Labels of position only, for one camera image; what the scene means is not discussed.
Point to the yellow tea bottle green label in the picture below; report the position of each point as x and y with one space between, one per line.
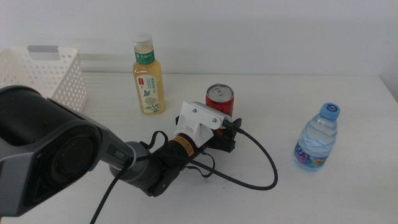
149 77

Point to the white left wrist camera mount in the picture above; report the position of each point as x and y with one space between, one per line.
199 119

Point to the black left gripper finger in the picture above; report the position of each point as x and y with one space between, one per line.
178 121
233 135

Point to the red soda can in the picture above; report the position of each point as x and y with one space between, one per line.
219 93

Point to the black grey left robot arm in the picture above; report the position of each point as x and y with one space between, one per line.
46 140

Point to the white perforated plastic basket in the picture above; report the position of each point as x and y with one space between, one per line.
65 81

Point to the clear water bottle blue cap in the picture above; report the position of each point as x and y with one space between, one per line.
317 137

